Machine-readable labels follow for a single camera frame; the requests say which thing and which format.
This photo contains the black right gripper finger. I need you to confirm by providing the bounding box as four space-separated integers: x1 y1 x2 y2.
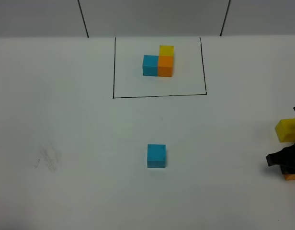
266 143 295 173

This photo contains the template yellow cube block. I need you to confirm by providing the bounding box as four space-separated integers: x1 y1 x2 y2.
159 45 174 57

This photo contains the template orange cube block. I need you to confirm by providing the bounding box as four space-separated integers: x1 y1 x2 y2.
158 56 173 77

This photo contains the template blue cube block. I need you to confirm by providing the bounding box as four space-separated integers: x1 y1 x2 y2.
142 55 159 77

